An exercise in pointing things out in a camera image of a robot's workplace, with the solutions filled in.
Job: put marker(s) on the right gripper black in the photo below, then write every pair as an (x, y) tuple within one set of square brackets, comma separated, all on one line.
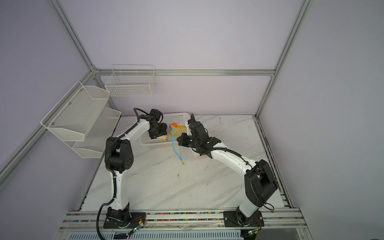
[(186, 139)]

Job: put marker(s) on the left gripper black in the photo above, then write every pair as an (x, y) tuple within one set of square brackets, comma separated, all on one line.
[(159, 132)]

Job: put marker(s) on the clear zip top bag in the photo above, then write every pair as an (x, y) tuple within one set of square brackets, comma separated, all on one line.
[(181, 137)]

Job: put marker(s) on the cream white garlic bulb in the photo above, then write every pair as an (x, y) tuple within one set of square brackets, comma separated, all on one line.
[(162, 138)]

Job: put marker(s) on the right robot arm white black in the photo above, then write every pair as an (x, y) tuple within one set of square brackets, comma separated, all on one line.
[(259, 181)]

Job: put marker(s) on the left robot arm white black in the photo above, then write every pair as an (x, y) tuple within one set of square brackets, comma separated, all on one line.
[(119, 158)]

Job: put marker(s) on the small orange tangerine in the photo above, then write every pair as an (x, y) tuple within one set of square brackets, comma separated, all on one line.
[(173, 126)]

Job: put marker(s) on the white plastic perforated basket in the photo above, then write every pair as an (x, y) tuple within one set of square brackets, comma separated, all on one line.
[(178, 118)]

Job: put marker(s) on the lower white mesh shelf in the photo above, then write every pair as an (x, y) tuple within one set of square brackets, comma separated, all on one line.
[(94, 144)]

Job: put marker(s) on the white mesh shelf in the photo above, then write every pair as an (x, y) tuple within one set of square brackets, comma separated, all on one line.
[(94, 144), (72, 118)]

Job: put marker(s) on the upper white mesh shelf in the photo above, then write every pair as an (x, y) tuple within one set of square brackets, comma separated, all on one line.
[(72, 118)]

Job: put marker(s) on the white wire wall basket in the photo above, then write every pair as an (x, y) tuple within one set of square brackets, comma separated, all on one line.
[(132, 81)]

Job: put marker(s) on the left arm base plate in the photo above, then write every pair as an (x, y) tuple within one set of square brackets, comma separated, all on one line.
[(123, 220)]

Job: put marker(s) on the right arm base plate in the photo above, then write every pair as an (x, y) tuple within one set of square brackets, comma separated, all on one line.
[(237, 219)]

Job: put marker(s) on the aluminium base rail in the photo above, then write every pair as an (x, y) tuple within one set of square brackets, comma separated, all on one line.
[(183, 225)]

